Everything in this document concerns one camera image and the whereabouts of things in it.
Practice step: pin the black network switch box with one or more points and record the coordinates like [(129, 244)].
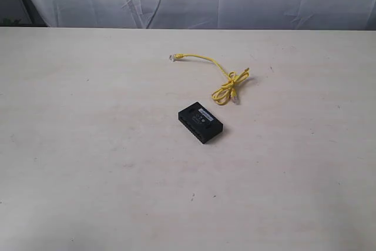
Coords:
[(202, 123)]

